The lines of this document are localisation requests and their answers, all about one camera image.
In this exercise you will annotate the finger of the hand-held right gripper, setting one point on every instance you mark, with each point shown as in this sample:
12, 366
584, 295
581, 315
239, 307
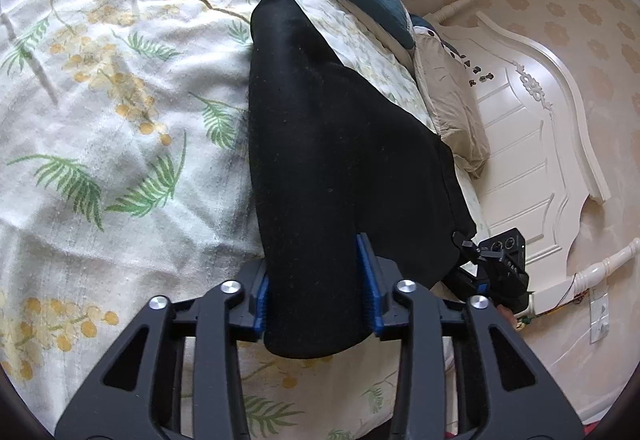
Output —
467, 246

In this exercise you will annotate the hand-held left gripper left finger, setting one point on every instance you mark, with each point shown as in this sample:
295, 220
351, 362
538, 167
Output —
261, 315

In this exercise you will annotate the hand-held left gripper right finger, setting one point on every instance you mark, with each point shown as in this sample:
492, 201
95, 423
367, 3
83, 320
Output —
367, 290

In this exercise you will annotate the black pants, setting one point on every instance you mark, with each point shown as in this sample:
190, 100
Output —
325, 170

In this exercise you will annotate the white carved headboard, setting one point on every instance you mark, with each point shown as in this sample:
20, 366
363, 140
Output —
525, 145

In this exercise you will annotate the beige pillow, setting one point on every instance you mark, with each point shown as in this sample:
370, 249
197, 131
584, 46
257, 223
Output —
450, 105

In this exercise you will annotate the floral bed sheet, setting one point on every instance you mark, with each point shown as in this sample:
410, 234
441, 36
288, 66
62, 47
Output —
100, 120

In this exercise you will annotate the clear plastic wall holder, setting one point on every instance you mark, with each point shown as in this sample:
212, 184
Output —
600, 315

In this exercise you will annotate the white turned wooden post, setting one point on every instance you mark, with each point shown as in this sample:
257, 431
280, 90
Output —
457, 6
607, 265

